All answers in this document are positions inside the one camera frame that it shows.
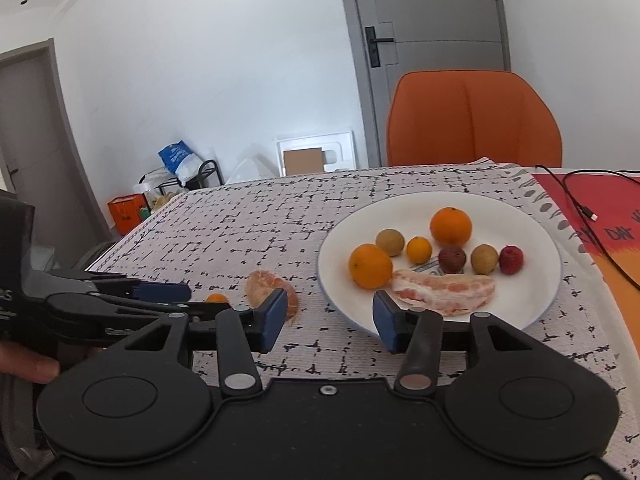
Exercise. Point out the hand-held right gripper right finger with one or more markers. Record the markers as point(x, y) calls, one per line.
point(385, 322)

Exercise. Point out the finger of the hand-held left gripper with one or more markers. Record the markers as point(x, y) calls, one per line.
point(100, 312)
point(160, 291)

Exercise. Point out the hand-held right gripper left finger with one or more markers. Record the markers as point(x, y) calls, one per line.
point(272, 320)

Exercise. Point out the orange peeled pomelo segment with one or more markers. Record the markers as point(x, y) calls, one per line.
point(262, 285)

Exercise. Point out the small orange kumquat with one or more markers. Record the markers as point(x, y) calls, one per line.
point(216, 298)
point(419, 250)

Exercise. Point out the large orange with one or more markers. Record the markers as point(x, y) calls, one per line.
point(370, 265)
point(451, 225)

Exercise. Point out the pale peeled pomelo segment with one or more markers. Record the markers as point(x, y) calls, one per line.
point(442, 292)

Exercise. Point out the brown longan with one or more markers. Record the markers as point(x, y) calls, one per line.
point(390, 241)
point(484, 259)

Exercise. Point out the dark purple passion fruit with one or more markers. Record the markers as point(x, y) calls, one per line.
point(452, 259)

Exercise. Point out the white plate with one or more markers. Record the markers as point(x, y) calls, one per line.
point(360, 225)

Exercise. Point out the small red fruit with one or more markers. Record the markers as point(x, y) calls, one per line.
point(511, 259)

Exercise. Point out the person's left hand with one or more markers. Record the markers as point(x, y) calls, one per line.
point(30, 365)

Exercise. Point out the orange paper bag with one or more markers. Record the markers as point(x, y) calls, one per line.
point(125, 212)

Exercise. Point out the dark grey doorway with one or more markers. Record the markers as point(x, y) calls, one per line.
point(30, 135)

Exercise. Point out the black shoe rack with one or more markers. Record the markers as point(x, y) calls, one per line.
point(218, 172)

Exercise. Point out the blue white bag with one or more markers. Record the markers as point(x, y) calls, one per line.
point(175, 157)

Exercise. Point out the clear plastic bag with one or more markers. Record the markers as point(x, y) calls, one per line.
point(247, 170)

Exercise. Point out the brown cardboard piece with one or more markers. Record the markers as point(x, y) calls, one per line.
point(302, 161)

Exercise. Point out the white foam packaging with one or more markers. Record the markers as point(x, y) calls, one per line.
point(340, 142)

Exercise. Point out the orange chair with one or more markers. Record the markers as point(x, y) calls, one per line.
point(470, 120)

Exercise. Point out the red orange printed mat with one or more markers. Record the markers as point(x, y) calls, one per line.
point(615, 200)

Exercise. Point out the grey door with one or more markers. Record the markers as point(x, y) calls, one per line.
point(430, 10)

